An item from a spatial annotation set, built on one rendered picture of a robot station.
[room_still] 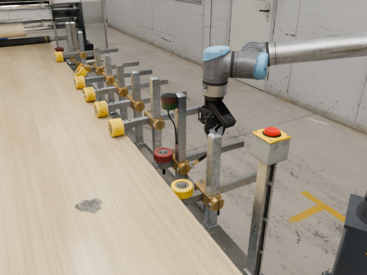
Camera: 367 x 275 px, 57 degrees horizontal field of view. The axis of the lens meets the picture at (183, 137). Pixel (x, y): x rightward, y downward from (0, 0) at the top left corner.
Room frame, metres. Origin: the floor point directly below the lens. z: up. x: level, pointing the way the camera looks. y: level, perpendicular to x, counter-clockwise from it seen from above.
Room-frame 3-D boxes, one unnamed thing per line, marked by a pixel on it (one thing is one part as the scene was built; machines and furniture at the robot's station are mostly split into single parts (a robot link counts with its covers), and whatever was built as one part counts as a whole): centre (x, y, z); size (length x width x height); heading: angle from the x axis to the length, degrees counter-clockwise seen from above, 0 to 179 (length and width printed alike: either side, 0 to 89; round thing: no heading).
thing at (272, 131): (0.77, -0.23, 1.22); 0.04 x 0.04 x 0.02
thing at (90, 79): (2.17, 0.44, 0.95); 0.50 x 0.04 x 0.04; 118
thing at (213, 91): (1.15, -0.11, 1.21); 0.10 x 0.09 x 0.05; 118
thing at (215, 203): (1.02, -0.09, 0.84); 0.14 x 0.06 x 0.05; 28
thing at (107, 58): (2.10, 0.48, 0.87); 0.04 x 0.04 x 0.48; 28
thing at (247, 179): (1.08, -0.17, 0.84); 0.44 x 0.03 x 0.04; 118
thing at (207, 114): (1.16, -0.11, 1.13); 0.09 x 0.08 x 0.12; 28
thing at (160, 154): (1.23, 0.09, 0.85); 0.08 x 0.08 x 0.11
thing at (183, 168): (1.24, 0.03, 0.85); 0.14 x 0.06 x 0.05; 28
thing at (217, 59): (1.15, -0.12, 1.30); 0.10 x 0.09 x 0.12; 78
